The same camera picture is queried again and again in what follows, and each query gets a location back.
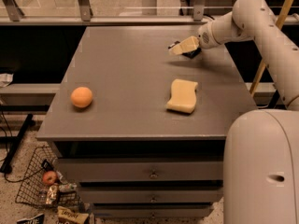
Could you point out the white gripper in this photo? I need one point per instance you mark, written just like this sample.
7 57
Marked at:
206 38

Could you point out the blue rxbar blueberry bar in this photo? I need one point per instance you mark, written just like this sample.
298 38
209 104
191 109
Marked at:
190 54

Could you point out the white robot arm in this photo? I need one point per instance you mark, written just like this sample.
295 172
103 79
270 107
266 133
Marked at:
261 155

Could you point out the yellow sponge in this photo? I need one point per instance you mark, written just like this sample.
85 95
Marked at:
182 96

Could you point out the grey drawer cabinet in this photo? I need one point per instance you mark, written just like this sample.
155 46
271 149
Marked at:
128 154

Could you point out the orange fruit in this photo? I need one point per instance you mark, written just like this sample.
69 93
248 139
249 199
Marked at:
81 97

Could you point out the red apple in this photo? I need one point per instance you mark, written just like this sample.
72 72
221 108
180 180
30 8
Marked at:
49 178

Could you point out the black metal stand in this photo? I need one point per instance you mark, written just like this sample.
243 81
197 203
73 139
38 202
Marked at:
15 141

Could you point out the silver snack wrapper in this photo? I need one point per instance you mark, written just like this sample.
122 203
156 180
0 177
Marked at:
52 194

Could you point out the yellow snack bag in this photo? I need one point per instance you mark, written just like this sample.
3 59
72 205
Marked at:
67 216

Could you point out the dark blue snack bag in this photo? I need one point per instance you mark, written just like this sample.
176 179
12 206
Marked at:
38 219

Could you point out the black wire basket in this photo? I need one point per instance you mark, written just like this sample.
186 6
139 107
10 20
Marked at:
33 191

